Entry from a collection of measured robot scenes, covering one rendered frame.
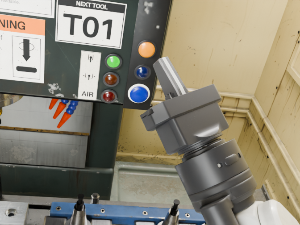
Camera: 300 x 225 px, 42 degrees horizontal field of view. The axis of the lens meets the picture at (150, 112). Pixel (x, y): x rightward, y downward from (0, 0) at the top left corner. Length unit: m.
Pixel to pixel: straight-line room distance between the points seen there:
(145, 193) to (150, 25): 1.48
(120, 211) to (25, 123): 0.61
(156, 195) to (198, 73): 0.64
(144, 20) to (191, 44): 1.18
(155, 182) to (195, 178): 1.58
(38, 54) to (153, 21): 0.18
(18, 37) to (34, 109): 0.85
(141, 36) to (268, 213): 0.31
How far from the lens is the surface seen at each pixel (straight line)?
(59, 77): 0.64
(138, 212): 1.03
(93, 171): 1.64
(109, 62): 0.61
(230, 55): 1.83
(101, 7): 0.58
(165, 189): 2.05
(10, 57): 0.63
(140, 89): 0.63
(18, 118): 1.48
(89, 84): 0.64
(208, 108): 0.52
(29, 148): 1.57
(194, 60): 1.80
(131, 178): 2.06
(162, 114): 0.49
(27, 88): 0.66
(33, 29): 0.61
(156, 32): 0.60
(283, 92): 1.72
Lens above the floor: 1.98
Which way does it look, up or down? 33 degrees down
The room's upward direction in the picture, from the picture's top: 11 degrees clockwise
